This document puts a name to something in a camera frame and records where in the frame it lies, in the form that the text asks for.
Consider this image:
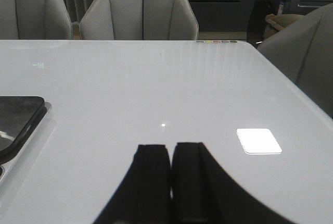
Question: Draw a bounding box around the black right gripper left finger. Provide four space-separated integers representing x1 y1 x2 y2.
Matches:
94 145 171 223

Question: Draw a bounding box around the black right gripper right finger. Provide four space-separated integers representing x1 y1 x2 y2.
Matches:
172 143 290 223

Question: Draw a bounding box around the black and silver kitchen scale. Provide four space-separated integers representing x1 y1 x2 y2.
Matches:
1 96 56 188

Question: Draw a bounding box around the coloured dot sticker strip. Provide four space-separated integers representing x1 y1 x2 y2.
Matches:
196 40 238 44

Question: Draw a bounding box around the grey chair at table side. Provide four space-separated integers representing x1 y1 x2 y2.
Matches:
258 4 332 116

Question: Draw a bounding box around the beige folded cloth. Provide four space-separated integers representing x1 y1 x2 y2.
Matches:
263 14 304 40

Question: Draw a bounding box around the grey upholstered chair right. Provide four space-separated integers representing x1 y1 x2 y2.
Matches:
80 0 199 41

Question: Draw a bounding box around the grey upholstered chair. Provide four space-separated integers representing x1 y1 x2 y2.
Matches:
1 0 72 40
80 0 199 41

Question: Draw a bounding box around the black washing machine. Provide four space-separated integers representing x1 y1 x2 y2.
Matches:
246 0 333 44

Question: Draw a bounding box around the grey upholstered chair left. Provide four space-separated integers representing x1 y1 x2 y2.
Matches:
1 0 72 40

